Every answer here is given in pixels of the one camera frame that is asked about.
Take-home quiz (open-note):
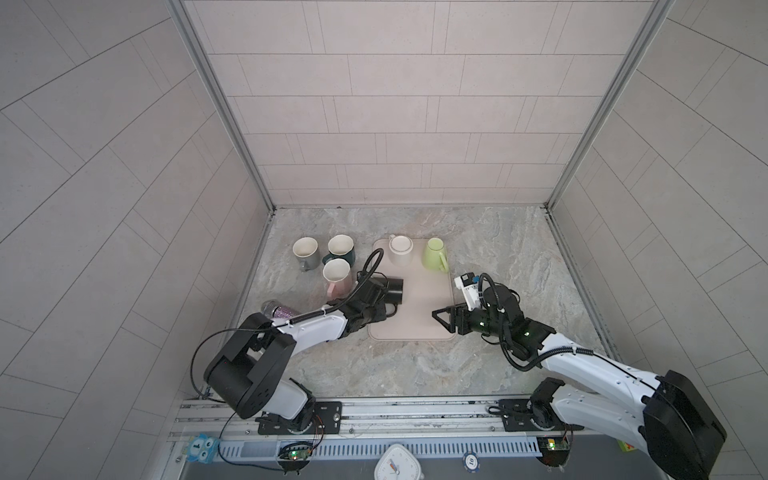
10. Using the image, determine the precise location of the blue tag block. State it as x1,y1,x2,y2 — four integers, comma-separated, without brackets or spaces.
186,434,220,464

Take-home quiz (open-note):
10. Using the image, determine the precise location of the beige plastic tray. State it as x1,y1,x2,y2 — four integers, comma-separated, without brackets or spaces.
367,238,456,341

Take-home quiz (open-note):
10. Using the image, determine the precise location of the black mug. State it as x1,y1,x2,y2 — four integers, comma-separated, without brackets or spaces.
381,276,404,318

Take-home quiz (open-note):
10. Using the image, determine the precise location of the left circuit board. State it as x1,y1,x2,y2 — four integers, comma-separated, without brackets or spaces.
278,441,314,461

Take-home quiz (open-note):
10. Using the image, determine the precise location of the white mug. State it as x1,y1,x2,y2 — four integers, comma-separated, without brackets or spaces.
388,235,414,267

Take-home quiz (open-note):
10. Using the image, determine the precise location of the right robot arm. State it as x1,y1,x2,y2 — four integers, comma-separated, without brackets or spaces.
442,272,727,479

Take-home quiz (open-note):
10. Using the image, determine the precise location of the pink mug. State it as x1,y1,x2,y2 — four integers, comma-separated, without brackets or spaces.
322,258,354,301

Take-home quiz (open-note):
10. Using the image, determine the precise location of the white kitchen timer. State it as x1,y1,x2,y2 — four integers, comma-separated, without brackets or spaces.
374,444,424,480

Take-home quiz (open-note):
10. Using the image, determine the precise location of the circuit board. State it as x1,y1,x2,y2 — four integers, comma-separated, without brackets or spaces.
536,437,570,468
278,441,314,461

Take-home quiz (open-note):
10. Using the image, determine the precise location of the grey mug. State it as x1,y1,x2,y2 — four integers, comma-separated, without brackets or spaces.
292,237,321,272

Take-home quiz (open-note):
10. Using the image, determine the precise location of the dark green mug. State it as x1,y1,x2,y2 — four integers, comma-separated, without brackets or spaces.
322,234,356,267

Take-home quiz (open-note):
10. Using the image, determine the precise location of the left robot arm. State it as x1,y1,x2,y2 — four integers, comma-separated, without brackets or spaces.
203,248,389,433

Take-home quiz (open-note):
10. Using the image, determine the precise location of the light green mug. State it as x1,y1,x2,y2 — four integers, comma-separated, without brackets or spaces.
422,237,449,273

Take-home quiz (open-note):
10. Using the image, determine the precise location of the aluminium mounting rail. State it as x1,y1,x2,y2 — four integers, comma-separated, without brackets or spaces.
170,392,670,437

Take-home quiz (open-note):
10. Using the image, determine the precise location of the round blue badge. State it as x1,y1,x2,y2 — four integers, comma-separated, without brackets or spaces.
462,452,479,473

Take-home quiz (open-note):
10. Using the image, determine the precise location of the purple glitter tube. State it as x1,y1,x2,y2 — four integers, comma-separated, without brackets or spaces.
261,300,299,320

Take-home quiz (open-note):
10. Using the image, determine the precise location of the right circuit board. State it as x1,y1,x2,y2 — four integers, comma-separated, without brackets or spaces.
536,437,570,468

